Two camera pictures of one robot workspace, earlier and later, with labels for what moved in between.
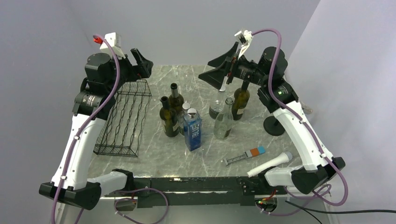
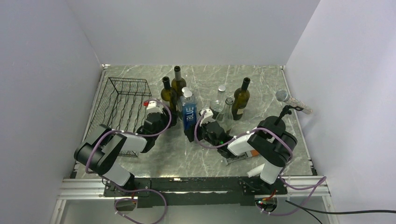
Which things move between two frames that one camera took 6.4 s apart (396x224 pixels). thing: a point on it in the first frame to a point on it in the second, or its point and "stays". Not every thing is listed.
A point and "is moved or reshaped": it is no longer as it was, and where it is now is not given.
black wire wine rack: [121, 132] stays
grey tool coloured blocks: [253, 152] stays
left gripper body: [128, 73] to [165, 120]
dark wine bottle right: [240, 99] stays
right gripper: [215, 77] to [190, 135]
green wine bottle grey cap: [176, 100] to [178, 83]
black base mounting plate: [186, 191] stays
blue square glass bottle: [193, 128] is moved or reshaped
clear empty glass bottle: [224, 122] stays
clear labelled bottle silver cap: [216, 104] stays
